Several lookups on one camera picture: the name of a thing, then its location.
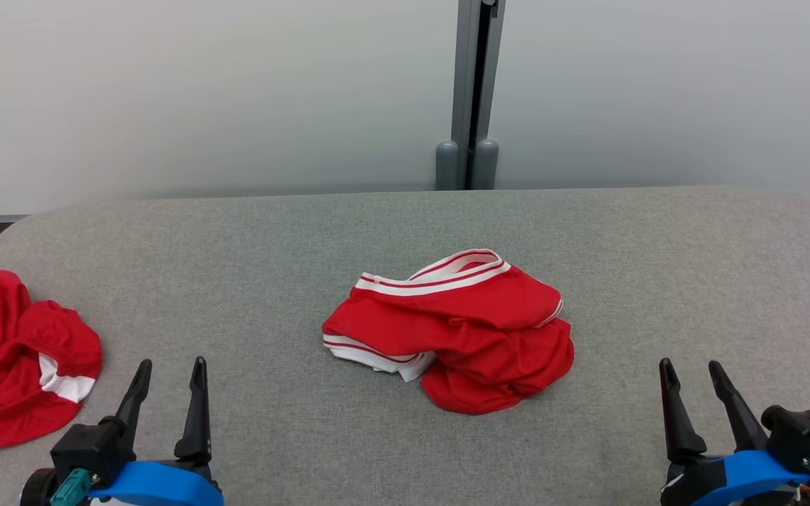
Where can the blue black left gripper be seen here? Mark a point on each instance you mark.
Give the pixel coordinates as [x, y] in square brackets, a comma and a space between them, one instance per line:
[152, 485]

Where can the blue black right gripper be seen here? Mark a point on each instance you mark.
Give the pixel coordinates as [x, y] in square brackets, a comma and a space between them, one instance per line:
[742, 471]

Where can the red shorts with white stripe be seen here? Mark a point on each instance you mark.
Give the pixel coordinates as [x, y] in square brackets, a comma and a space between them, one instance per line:
[4, 351]

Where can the red jersey with number print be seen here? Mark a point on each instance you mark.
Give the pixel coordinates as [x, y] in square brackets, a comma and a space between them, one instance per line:
[475, 330]

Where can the grey fabric sofa seat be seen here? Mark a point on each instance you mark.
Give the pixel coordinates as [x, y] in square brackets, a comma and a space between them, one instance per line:
[236, 281]

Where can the grey cylindrical bumper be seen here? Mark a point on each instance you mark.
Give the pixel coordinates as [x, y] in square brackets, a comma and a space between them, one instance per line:
[446, 165]
[486, 165]

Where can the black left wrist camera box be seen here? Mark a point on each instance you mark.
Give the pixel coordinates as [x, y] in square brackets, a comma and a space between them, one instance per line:
[88, 450]

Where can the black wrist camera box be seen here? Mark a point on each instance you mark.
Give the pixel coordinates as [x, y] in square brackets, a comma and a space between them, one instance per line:
[88, 450]
[802, 432]

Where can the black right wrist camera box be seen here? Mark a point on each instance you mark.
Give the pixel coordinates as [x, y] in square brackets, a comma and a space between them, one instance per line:
[802, 432]

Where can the grey partition post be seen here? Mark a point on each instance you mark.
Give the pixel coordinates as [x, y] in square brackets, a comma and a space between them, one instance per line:
[477, 63]

